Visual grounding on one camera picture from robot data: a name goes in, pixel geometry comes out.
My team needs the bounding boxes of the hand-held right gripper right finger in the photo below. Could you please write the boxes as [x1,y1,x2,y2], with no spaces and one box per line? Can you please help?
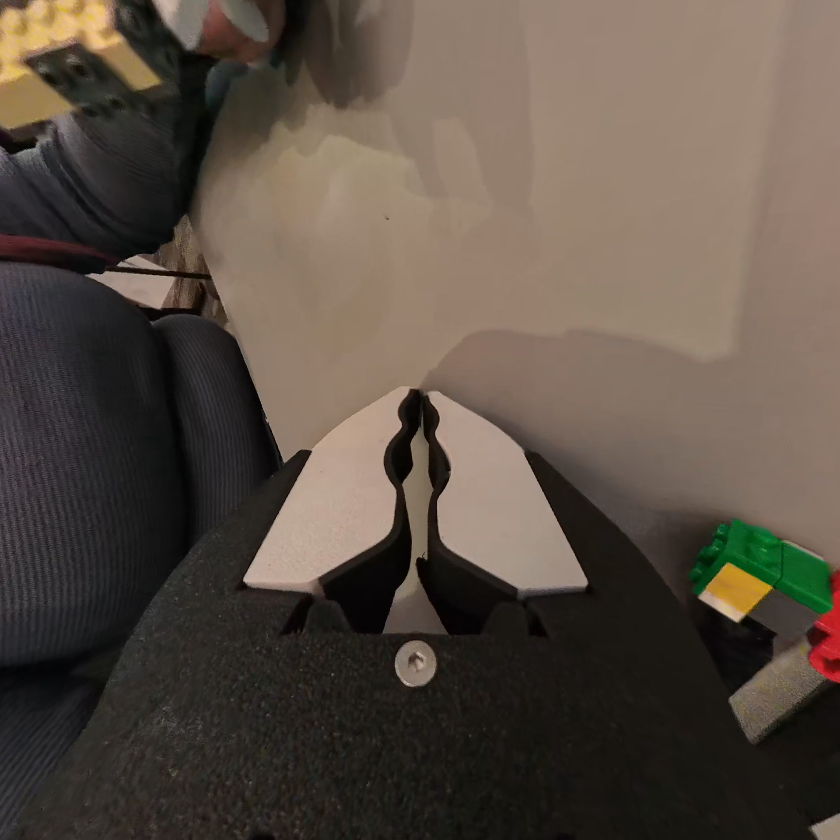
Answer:
[417,390,590,635]

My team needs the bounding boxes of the colourful brick model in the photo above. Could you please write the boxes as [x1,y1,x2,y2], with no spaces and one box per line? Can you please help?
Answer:
[689,518,840,746]

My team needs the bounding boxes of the maroon cloth strap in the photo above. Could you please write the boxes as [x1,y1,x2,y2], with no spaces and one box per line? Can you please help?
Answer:
[0,235,212,282]

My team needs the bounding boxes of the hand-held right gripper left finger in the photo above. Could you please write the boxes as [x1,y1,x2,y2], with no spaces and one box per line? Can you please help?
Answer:
[243,386,421,635]

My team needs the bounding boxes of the person's blue-grey sweater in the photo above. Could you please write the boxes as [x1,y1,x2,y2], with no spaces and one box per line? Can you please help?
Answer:
[0,261,284,840]

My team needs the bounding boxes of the tan brick plate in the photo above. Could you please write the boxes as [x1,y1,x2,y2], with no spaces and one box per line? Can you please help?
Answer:
[0,0,165,130]

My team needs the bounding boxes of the person's left hand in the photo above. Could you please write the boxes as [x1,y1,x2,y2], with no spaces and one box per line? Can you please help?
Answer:
[197,0,286,65]

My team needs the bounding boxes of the person's left forearm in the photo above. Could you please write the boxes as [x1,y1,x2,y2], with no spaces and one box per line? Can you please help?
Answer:
[0,62,214,273]

